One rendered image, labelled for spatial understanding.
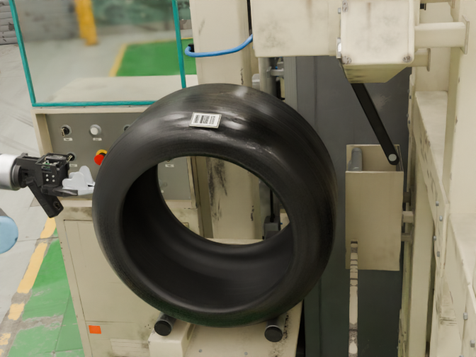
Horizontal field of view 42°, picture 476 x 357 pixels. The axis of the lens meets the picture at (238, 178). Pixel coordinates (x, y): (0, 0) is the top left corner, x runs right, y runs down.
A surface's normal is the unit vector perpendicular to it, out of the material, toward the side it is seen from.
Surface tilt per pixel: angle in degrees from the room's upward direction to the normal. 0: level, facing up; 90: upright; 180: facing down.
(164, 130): 44
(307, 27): 90
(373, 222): 90
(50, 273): 0
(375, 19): 72
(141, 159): 81
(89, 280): 90
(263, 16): 90
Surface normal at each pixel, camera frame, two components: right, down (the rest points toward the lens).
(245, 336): -0.07, -0.91
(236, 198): -0.18, 0.42
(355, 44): -0.18, 0.11
